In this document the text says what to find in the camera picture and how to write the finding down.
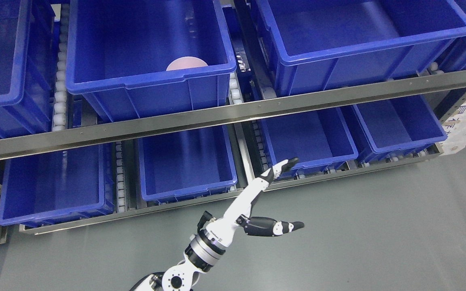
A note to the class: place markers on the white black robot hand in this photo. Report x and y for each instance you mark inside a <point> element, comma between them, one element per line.
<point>239,213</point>

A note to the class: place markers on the pink bowl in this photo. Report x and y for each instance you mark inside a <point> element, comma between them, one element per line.
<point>186,62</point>

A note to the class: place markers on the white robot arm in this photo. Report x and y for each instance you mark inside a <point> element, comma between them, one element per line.
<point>201,254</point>

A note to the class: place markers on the blue bin lower middle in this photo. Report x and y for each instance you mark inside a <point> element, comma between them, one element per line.
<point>186,165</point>

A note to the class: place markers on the metal roller shelf rack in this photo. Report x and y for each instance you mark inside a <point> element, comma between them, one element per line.
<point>454,83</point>

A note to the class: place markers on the blue bin upper middle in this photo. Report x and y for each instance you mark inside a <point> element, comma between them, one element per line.
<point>118,52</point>

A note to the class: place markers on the blue bin lower left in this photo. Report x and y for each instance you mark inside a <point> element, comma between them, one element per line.
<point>57,187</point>

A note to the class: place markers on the blue bin lower far right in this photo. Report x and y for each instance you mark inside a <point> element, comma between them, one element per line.
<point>392,127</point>

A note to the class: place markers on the blue bin upper right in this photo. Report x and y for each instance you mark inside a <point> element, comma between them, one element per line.
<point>318,45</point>

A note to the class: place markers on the blue bin upper left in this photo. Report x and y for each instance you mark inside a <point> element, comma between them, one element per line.
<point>27,67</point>

